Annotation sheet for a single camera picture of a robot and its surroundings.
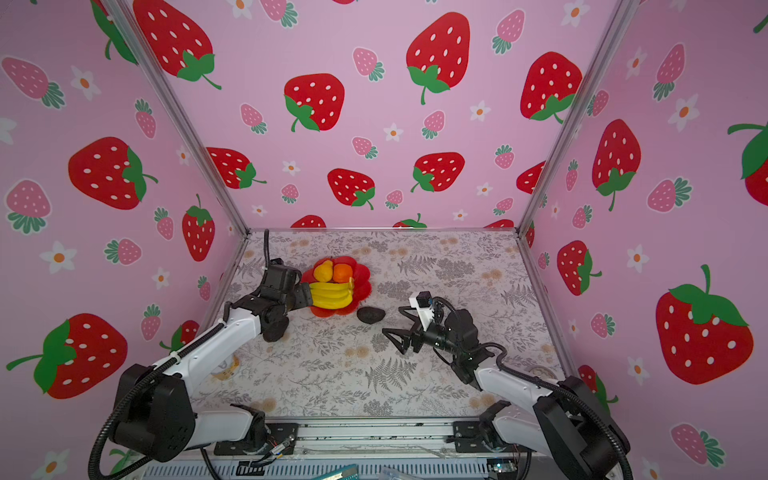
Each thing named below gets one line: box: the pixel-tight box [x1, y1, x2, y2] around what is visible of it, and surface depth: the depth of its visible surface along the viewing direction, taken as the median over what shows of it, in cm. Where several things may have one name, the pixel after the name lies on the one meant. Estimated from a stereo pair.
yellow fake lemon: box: [314, 260, 333, 283], surface depth 103 cm
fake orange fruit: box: [333, 264, 353, 284], surface depth 103 cm
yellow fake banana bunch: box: [310, 278, 354, 310], surface depth 100 cm
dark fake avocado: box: [357, 306, 386, 325], surface depth 95 cm
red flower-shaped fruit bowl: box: [301, 256, 372, 318], surface depth 102 cm
